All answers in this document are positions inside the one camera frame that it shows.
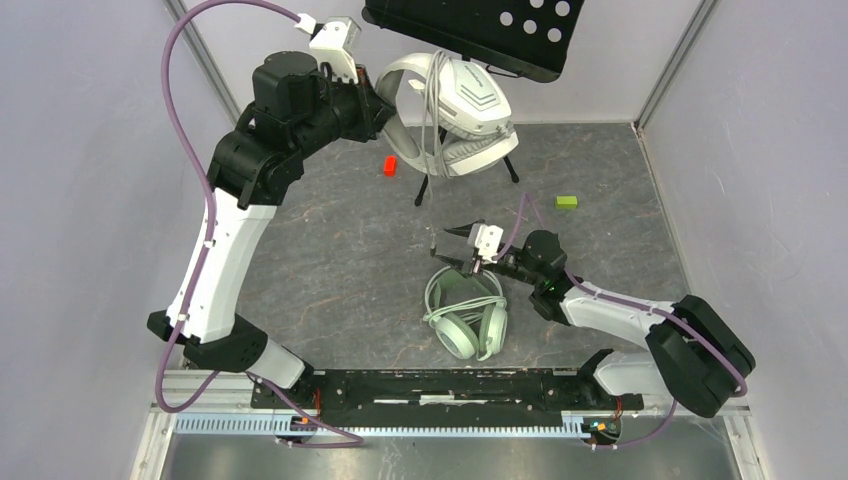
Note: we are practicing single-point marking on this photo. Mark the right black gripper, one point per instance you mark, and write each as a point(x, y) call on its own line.
point(466, 269)

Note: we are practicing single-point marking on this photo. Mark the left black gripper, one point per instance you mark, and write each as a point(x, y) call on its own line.
point(373, 111)

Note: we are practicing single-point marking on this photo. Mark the green headphones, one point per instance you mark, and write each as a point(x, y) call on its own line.
point(473, 328)

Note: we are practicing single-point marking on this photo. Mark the white grey headphones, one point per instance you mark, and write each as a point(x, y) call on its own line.
point(461, 98)

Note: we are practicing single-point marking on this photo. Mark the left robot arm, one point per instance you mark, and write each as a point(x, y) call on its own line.
point(300, 106)

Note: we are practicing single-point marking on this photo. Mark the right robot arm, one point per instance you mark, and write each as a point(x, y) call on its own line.
point(689, 351)

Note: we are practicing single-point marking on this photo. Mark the red small block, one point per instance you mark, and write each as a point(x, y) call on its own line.
point(390, 166)

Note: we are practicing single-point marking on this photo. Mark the green small block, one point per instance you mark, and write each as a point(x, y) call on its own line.
point(566, 202)

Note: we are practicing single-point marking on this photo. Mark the black music stand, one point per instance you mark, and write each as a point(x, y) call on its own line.
point(513, 39)

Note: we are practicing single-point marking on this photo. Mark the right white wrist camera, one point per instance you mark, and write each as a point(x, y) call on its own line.
point(485, 241)

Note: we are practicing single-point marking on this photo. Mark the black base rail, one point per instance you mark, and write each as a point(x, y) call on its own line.
point(445, 398)

